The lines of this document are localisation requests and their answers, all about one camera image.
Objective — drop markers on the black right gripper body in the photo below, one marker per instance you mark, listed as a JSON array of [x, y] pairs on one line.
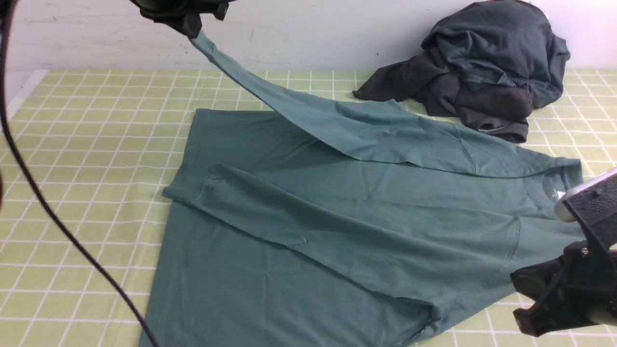
[[574, 291]]

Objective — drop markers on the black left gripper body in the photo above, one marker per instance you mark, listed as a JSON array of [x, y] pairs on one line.
[[184, 16]]

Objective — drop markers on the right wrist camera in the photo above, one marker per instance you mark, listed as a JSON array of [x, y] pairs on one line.
[[593, 205]]

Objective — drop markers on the green long sleeve shirt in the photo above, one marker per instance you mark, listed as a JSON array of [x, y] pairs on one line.
[[322, 223]]

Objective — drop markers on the dark grey-blue crumpled garment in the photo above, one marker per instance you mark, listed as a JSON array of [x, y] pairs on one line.
[[504, 43]]

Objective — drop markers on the dark brown crumpled garment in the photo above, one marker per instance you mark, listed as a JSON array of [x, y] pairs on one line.
[[427, 78]]

